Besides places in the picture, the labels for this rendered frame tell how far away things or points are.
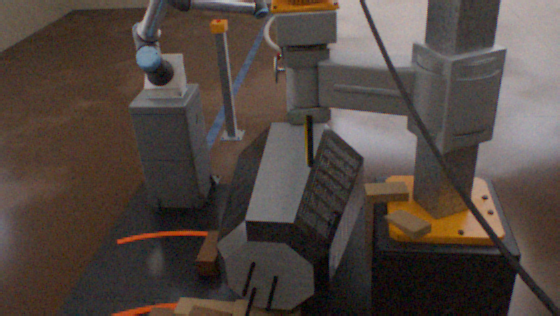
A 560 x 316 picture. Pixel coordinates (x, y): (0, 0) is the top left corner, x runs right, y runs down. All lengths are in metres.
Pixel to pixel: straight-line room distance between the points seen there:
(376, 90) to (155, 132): 1.89
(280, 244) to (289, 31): 0.92
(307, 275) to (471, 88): 1.08
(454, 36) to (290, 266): 1.20
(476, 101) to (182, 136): 2.13
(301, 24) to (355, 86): 0.36
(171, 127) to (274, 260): 1.55
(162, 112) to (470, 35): 2.17
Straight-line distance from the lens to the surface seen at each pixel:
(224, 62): 4.57
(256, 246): 2.37
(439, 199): 2.41
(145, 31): 3.50
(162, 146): 3.74
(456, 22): 2.07
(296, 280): 2.47
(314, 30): 2.19
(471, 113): 2.18
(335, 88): 2.29
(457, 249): 2.40
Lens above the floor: 2.26
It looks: 30 degrees down
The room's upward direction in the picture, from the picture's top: 4 degrees counter-clockwise
